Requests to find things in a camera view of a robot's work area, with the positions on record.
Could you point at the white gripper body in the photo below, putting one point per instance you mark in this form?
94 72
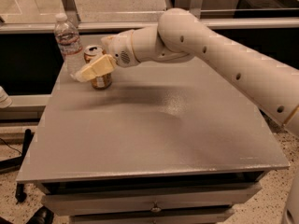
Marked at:
121 48

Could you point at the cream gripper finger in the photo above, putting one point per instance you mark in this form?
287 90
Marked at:
97 67
108 42

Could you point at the orange soda can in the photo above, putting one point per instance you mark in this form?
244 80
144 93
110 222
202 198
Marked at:
99 83

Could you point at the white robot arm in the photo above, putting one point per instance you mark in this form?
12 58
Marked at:
271 85

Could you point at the clear plastic water bottle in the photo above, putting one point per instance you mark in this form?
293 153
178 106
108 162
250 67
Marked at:
69 43

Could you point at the white object at left edge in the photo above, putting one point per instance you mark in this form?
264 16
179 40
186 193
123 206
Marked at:
5 100

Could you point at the black chair base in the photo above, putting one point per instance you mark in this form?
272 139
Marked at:
14 164

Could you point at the grey drawer cabinet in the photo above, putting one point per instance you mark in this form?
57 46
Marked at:
172 199

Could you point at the black shoe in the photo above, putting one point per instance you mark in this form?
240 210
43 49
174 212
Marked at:
42 216

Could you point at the metal railing frame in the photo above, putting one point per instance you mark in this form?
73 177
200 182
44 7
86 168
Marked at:
91 16

